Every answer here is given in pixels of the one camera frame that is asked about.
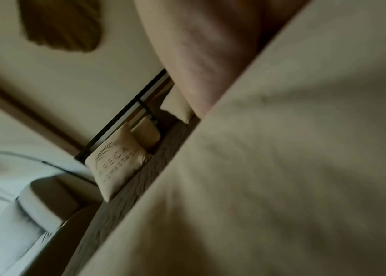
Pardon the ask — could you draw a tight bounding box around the plain cream pillow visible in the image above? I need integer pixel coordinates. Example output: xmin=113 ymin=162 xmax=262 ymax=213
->
xmin=130 ymin=115 xmax=161 ymax=151
xmin=160 ymin=83 xmax=196 ymax=125

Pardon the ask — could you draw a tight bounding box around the thin black arc lamp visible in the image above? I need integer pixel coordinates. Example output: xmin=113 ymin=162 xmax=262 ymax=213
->
xmin=0 ymin=149 xmax=99 ymax=186

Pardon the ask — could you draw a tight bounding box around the cream cushion with leaf print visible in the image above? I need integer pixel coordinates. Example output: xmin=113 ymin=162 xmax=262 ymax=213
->
xmin=84 ymin=123 xmax=153 ymax=202

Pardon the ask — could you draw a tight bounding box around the cream bed sheet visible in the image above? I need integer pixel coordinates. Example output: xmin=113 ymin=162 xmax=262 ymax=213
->
xmin=77 ymin=0 xmax=386 ymax=276

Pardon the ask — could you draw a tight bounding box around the grey textured bedspread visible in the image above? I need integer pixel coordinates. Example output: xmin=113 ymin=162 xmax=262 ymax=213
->
xmin=61 ymin=111 xmax=201 ymax=276

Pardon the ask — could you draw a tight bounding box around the brown leaf wall decoration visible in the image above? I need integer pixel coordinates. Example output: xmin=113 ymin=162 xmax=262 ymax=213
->
xmin=17 ymin=0 xmax=107 ymax=53

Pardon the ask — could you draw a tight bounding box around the brown wooden wall beam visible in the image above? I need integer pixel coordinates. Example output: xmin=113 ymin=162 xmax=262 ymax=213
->
xmin=0 ymin=65 xmax=86 ymax=156

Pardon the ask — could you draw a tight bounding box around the black metal headboard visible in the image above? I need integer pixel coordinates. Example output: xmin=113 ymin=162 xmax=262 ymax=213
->
xmin=74 ymin=68 xmax=174 ymax=163

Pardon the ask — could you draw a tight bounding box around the person's right hand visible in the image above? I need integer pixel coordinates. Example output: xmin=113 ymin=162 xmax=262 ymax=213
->
xmin=134 ymin=0 xmax=311 ymax=120

